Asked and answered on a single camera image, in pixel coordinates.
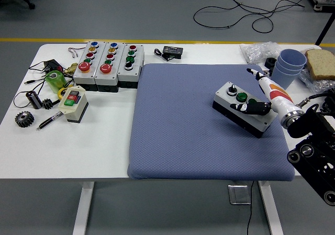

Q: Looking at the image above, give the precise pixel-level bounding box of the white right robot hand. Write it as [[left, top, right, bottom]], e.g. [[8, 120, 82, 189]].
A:
[[229, 68, 298, 118]]

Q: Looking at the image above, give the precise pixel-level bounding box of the grey four-button control box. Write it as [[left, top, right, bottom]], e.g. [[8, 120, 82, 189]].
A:
[[212, 82, 278, 139]]

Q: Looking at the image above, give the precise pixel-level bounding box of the grey five-button emergency stop box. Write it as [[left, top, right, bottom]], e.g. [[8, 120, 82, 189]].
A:
[[72, 41, 107, 92], [94, 41, 126, 92]]

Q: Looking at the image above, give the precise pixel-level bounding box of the blue plastic cup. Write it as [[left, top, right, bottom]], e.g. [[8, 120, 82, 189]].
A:
[[278, 48, 307, 70], [275, 58, 306, 80], [271, 63, 302, 89]]

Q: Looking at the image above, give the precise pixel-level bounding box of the clear plastic bag under bread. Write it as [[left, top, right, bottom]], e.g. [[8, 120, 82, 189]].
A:
[[298, 67, 335, 94]]

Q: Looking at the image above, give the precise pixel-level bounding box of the clear crumpled plastic bag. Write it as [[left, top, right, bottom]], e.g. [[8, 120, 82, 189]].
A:
[[240, 41, 282, 64]]

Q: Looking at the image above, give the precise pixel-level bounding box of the slice of bread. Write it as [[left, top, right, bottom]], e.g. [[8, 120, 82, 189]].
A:
[[305, 49, 335, 81]]

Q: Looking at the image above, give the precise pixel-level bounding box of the blue-grey padded mat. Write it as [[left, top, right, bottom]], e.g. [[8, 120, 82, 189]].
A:
[[127, 63, 295, 182]]

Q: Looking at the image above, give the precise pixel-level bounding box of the metal floor socket plate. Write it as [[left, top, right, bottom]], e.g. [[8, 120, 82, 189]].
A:
[[227, 184, 252, 206]]

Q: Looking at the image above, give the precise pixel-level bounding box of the white table leg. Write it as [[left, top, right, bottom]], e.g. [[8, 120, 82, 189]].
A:
[[72, 181, 95, 235], [258, 180, 285, 235]]

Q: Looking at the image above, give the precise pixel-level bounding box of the black digital panel meter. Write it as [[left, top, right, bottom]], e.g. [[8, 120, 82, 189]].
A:
[[161, 45, 184, 60]]

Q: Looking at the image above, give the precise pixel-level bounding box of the grey box with black selector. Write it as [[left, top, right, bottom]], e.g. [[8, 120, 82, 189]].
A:
[[117, 43, 145, 89]]

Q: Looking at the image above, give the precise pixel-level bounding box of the brass fitting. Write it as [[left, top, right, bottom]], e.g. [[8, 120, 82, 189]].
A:
[[64, 63, 79, 76]]

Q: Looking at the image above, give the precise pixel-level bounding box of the yellow tape roll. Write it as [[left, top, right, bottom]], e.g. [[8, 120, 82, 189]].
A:
[[57, 87, 70, 100]]

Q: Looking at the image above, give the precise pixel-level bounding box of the green wrapped roll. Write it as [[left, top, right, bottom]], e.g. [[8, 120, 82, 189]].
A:
[[44, 70, 68, 94]]

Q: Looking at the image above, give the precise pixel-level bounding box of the black pen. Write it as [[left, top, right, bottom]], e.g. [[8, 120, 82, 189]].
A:
[[36, 111, 65, 130]]

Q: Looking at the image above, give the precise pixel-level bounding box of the black power module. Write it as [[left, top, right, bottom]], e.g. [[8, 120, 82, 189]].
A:
[[43, 59, 63, 73]]

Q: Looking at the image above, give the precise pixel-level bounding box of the black cylindrical capacitor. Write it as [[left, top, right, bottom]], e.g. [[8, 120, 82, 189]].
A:
[[25, 90, 42, 110]]

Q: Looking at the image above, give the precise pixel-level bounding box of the large steel gear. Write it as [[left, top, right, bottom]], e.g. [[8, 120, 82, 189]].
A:
[[15, 110, 36, 128]]

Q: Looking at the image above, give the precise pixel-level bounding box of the black plastic ring part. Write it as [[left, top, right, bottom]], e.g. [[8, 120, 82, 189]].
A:
[[264, 58, 278, 70]]

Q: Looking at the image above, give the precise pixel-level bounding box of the black floor cable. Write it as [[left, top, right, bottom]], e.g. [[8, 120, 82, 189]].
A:
[[193, 0, 307, 33]]

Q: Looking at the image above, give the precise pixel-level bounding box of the thin black hanging cable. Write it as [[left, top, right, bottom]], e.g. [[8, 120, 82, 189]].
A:
[[245, 181, 255, 235]]

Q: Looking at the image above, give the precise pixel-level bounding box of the black meter cable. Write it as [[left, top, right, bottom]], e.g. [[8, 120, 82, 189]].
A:
[[153, 48, 173, 62]]

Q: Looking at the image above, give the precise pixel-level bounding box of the cream red-green switch box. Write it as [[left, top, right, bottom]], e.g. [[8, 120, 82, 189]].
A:
[[58, 85, 90, 124]]

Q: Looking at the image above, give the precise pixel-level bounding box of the red and white wire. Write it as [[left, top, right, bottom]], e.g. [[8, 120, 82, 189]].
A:
[[68, 46, 87, 59]]

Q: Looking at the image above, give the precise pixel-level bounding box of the black cable with barrel plug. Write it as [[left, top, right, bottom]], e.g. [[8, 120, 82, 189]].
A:
[[24, 72, 75, 94]]

